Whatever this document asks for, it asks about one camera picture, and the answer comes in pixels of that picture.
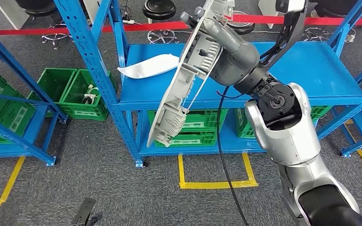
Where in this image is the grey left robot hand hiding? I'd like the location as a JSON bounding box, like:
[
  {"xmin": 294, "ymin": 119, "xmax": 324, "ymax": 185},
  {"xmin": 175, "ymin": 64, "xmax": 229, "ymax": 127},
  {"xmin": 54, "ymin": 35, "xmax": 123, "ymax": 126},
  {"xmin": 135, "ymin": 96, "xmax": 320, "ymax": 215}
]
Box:
[{"xmin": 89, "ymin": 212, "xmax": 104, "ymax": 226}]

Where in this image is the red barrier belt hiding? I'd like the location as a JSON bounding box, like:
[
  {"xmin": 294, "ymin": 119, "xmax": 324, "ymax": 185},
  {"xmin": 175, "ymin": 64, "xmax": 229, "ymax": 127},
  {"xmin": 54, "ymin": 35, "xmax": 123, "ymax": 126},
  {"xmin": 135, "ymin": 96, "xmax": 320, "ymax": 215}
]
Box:
[
  {"xmin": 228, "ymin": 14, "xmax": 362, "ymax": 26},
  {"xmin": 0, "ymin": 21, "xmax": 189, "ymax": 35}
]

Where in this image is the yellow floor tape square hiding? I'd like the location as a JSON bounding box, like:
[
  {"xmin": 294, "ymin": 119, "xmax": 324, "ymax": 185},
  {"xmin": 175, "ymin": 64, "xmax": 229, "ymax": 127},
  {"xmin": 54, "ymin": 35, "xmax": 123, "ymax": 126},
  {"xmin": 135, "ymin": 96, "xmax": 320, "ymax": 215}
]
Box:
[{"xmin": 178, "ymin": 153, "xmax": 259, "ymax": 190}]

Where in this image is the white desk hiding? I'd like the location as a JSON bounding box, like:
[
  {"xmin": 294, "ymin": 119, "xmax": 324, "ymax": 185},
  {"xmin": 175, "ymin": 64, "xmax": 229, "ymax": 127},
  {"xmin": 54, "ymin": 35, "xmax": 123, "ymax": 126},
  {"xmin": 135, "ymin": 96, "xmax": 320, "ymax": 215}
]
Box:
[
  {"xmin": 257, "ymin": 0, "xmax": 279, "ymax": 19},
  {"xmin": 0, "ymin": 0, "xmax": 102, "ymax": 30}
]

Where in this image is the open green plastic crate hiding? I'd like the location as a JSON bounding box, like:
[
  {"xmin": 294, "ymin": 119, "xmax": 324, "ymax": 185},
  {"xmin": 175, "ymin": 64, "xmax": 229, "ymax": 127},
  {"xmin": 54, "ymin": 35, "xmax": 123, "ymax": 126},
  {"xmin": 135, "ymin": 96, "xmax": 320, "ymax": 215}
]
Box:
[
  {"xmin": 58, "ymin": 69, "xmax": 116, "ymax": 121},
  {"xmin": 27, "ymin": 68, "xmax": 78, "ymax": 104}
]

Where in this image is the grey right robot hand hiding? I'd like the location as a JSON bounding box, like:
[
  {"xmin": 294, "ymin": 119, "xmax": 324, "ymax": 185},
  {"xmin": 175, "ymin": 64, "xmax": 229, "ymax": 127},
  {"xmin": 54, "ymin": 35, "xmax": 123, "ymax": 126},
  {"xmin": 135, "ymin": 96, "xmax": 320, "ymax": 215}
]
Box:
[{"xmin": 180, "ymin": 7, "xmax": 261, "ymax": 87}]

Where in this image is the white and black part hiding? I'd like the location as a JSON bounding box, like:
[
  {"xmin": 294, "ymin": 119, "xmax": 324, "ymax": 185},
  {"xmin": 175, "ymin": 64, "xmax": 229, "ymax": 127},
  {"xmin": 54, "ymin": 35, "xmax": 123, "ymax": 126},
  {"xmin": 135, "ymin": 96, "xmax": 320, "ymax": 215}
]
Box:
[{"xmin": 82, "ymin": 85, "xmax": 99, "ymax": 105}]

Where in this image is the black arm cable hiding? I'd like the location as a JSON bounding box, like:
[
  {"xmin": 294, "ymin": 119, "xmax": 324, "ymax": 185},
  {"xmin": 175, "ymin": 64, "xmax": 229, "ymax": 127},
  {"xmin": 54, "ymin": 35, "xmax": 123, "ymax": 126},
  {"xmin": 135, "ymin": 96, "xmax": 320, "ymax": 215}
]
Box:
[{"xmin": 216, "ymin": 86, "xmax": 250, "ymax": 226}]

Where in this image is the silver wheel cover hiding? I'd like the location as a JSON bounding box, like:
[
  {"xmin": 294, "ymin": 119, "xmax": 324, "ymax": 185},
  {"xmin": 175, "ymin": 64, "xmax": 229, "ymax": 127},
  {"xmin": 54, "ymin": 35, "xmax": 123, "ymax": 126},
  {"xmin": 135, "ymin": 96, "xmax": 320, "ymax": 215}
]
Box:
[{"xmin": 147, "ymin": 0, "xmax": 235, "ymax": 148}]

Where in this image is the black round stool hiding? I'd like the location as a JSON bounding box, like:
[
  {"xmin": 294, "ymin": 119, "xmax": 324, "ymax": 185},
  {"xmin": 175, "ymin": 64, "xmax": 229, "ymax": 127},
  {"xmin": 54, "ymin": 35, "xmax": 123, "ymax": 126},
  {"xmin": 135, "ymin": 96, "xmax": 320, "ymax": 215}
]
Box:
[
  {"xmin": 304, "ymin": 0, "xmax": 356, "ymax": 43},
  {"xmin": 15, "ymin": 0, "xmax": 72, "ymax": 50},
  {"xmin": 142, "ymin": 0, "xmax": 180, "ymax": 44},
  {"xmin": 228, "ymin": 11, "xmax": 256, "ymax": 35}
]

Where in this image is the white plastic trim panel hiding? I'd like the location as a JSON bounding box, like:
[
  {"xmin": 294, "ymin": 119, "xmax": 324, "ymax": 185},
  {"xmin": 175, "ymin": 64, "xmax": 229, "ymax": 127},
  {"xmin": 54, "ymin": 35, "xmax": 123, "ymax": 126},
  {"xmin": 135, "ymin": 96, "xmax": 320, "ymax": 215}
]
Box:
[{"xmin": 117, "ymin": 53, "xmax": 180, "ymax": 79}]

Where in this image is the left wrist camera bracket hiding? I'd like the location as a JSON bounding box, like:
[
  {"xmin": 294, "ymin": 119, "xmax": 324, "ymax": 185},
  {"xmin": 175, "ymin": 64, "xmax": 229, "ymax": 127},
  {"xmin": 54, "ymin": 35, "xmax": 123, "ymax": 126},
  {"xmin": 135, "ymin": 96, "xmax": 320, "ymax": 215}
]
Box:
[{"xmin": 72, "ymin": 198, "xmax": 97, "ymax": 226}]

